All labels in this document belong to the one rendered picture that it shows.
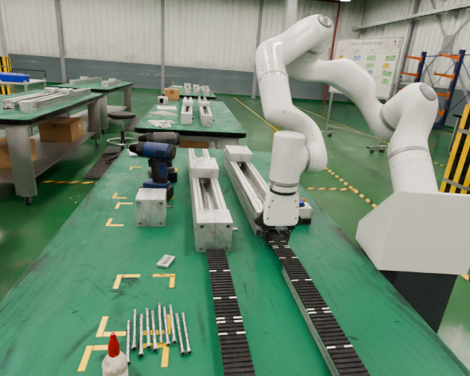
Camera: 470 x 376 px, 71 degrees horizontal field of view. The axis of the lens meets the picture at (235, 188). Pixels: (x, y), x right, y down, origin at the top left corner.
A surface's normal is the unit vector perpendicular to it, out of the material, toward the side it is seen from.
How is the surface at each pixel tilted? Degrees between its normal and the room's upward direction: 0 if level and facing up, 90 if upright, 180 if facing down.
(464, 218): 90
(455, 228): 90
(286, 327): 0
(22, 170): 90
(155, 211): 90
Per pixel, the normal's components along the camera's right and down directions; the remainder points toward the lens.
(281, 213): 0.16, 0.35
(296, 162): 0.38, 0.34
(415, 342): 0.07, -0.94
